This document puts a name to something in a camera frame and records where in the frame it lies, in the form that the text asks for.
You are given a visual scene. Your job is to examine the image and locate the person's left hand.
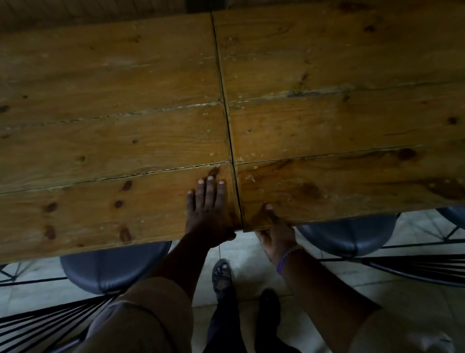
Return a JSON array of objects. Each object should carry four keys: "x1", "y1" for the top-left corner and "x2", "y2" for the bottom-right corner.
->
[{"x1": 185, "y1": 176, "x2": 237, "y2": 248}]

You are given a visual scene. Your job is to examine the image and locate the person's right hand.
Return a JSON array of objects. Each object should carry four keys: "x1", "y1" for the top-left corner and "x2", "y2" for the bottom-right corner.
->
[{"x1": 255, "y1": 204, "x2": 302, "y2": 266}]

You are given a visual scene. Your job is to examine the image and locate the wooden plank table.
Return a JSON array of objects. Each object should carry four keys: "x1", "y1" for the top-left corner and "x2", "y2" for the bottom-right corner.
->
[
  {"x1": 212, "y1": 0, "x2": 465, "y2": 232},
  {"x1": 0, "y1": 12, "x2": 243, "y2": 265}
]

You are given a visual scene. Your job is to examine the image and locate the person's right forearm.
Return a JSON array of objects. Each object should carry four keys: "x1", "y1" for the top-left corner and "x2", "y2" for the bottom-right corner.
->
[{"x1": 279, "y1": 248, "x2": 382, "y2": 353}]

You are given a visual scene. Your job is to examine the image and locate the person's left forearm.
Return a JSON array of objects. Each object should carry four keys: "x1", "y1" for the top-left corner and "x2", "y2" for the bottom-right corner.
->
[{"x1": 149, "y1": 233, "x2": 223, "y2": 302}]

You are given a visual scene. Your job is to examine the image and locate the dark trousers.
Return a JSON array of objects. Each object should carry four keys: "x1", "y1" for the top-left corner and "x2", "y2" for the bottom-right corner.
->
[{"x1": 203, "y1": 285, "x2": 303, "y2": 353}]

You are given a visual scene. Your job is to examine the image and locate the beige shirt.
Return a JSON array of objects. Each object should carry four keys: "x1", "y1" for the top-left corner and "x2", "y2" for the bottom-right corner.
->
[{"x1": 74, "y1": 277, "x2": 456, "y2": 353}]

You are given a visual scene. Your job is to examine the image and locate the purple bead bracelet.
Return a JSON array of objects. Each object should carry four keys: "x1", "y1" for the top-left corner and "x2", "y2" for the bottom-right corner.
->
[{"x1": 276, "y1": 244, "x2": 304, "y2": 275}]

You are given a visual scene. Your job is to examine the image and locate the blue cushion black wire chair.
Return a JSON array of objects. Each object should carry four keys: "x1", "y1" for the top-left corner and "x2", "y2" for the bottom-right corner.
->
[
  {"x1": 436, "y1": 205, "x2": 465, "y2": 230},
  {"x1": 295, "y1": 213, "x2": 465, "y2": 289},
  {"x1": 0, "y1": 240, "x2": 173, "y2": 353}
]

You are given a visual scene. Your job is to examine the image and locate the dark strap sandal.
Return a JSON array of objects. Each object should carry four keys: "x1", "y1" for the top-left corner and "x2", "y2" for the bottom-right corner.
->
[
  {"x1": 254, "y1": 288, "x2": 282, "y2": 329},
  {"x1": 211, "y1": 258, "x2": 233, "y2": 296}
]

